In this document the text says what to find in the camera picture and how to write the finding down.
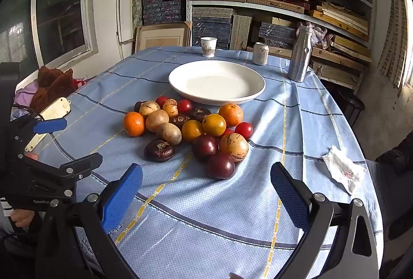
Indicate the crumpled white tissue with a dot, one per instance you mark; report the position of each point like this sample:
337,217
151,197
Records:
343,169

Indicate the black round stool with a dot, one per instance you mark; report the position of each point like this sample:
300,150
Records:
353,101

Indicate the person's left hand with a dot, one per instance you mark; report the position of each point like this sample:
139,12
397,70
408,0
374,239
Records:
21,218

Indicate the white drink can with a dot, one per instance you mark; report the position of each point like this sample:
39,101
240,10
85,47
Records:
260,54

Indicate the person's right hand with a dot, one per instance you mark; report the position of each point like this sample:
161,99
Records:
237,276

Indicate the smooth yellow-orange fruit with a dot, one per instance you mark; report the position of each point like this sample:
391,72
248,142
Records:
214,125
192,130

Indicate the purple passion fruit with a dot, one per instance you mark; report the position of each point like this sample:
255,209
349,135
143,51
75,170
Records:
220,166
138,106
205,146

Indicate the dark brown mangosteen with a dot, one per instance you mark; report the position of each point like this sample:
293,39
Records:
180,120
199,113
159,150

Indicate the blue checked tablecloth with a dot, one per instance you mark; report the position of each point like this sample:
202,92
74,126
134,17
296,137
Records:
193,217

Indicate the red cloth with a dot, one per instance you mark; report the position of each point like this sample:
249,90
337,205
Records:
79,82

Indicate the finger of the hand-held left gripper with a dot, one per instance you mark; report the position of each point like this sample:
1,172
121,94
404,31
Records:
80,164
50,126

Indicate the large spotted orange fruit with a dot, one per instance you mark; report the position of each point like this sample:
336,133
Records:
234,146

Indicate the white framed window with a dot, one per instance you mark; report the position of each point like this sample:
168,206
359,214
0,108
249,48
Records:
61,8

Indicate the grey seat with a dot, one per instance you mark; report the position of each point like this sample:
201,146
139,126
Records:
393,195

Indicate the silver metal bottle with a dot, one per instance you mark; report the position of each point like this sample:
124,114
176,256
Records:
300,56

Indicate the pink white cloth bundle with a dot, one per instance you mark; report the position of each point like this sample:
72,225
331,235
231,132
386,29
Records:
319,35

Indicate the white oval plate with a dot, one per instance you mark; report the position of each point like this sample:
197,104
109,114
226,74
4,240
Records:
216,82

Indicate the green marbled panel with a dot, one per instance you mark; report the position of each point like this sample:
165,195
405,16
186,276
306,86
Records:
136,1

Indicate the wooden picture frame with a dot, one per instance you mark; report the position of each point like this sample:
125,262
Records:
161,37

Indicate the white leaning board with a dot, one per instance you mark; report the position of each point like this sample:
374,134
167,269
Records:
119,8

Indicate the spotted tan round fruit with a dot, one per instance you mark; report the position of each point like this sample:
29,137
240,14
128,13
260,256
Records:
149,108
170,107

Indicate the cream power strip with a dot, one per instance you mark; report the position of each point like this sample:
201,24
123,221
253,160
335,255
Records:
53,108

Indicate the red cherry tomato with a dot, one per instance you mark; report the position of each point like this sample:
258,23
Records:
226,132
161,101
243,130
184,105

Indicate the white printed paper cup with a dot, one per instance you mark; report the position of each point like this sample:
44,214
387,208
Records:
208,48

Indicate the brown fuzzy cloth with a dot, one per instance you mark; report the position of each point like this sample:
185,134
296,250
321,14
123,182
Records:
51,85

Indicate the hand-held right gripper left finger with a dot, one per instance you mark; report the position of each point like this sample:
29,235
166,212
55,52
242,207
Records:
124,195

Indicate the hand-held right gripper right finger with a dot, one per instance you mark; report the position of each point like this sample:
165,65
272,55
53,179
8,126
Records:
288,195

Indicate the purple cloth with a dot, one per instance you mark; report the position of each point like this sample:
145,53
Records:
24,93

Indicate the orange tangerine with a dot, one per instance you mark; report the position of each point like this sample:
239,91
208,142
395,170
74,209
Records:
134,124
231,114

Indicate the bright small window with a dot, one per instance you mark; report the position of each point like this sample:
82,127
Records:
409,40

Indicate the bamboo blind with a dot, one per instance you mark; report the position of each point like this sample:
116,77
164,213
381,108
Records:
392,40

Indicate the person's left forearm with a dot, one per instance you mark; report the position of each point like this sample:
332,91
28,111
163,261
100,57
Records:
5,206

